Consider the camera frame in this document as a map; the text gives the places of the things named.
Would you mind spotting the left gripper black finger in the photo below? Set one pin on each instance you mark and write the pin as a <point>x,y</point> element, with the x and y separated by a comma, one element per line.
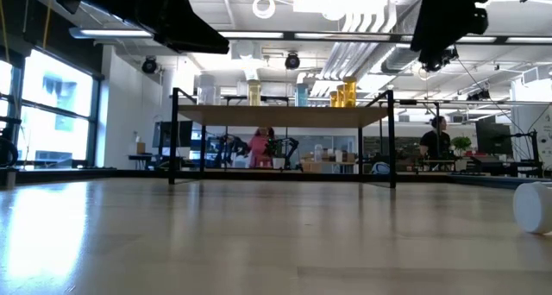
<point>194,32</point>

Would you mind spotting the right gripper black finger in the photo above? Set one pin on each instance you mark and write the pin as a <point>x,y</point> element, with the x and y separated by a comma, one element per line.
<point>444,27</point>

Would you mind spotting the clear plastic jar white lid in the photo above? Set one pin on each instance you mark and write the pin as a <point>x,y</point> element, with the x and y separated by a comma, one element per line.
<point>206,92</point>
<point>217,96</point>

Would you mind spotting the black background robot arm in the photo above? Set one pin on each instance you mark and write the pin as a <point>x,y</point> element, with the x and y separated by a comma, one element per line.
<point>286,146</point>
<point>233,148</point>

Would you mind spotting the black ceiling track light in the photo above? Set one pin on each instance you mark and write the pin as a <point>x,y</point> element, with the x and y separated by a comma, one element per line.
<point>442,63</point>
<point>478,96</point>

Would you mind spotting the black round ceiling spotlight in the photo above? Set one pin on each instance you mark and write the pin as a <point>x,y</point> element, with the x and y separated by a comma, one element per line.
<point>149,65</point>
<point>292,60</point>

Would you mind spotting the black overhead rig beam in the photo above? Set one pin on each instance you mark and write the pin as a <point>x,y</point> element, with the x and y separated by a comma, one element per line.
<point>288,35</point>

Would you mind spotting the black monitor on stand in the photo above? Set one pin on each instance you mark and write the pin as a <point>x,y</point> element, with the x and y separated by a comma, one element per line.
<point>161,133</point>

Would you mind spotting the person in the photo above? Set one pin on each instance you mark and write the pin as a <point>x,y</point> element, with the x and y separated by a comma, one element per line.
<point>259,150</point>
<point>435,142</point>

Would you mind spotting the green background potted plant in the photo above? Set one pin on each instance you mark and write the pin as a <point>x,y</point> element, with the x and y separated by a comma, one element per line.
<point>460,143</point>

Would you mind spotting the black desk monitor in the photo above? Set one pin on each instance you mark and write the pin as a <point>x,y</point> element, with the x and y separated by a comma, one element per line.
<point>493,137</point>

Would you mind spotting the white pump bottle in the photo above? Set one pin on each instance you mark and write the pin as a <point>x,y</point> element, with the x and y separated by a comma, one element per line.
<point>136,138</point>

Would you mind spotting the small brown cardboard box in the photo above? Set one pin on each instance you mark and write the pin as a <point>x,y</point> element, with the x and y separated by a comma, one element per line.
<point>141,147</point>

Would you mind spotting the black standing desk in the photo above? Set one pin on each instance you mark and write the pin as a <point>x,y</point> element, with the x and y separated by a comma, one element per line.
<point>140,156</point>

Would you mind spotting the large room window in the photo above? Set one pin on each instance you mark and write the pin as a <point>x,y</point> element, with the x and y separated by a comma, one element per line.
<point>56,114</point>

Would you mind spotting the small white pot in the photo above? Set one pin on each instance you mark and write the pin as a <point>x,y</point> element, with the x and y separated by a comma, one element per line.
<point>278,163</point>

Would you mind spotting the silver ventilation duct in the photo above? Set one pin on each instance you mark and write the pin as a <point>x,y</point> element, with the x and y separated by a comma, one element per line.
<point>397,58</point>

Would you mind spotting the wooden shelf black metal frame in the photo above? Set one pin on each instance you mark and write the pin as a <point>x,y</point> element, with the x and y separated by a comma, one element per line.
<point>280,116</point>

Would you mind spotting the black metal rig frame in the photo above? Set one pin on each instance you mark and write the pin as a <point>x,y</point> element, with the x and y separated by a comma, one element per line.
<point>86,174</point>

